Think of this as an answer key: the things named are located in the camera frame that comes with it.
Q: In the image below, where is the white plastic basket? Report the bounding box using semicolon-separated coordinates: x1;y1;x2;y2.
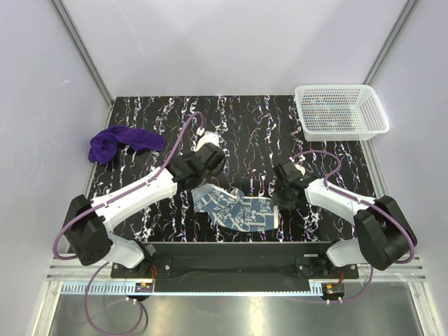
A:
295;85;390;141

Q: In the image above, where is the aluminium frame rail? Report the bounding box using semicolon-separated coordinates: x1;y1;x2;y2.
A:
45;253;428;281

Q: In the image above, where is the purple cable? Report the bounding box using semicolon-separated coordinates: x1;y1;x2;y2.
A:
290;149;419;304
51;111;207;335

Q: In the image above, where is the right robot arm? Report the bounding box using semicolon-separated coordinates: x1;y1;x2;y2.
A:
272;161;417;278

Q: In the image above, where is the black marble pattern mat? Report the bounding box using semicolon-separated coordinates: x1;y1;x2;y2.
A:
87;95;375;242

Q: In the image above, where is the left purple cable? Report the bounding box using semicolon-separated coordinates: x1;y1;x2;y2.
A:
51;111;207;335

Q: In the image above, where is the purple towel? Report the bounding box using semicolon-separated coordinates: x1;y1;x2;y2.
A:
87;125;167;165

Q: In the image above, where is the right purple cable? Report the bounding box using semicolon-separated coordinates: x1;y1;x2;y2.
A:
290;149;419;304

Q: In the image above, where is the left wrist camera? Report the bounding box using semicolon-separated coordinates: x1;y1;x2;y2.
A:
195;131;220;151

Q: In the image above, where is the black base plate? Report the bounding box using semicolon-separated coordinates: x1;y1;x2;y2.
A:
111;242;358;279

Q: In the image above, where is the blue white patterned towel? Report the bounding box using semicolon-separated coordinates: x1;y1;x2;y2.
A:
191;183;280;232

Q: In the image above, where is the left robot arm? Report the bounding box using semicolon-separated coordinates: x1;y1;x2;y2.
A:
63;142;225;277

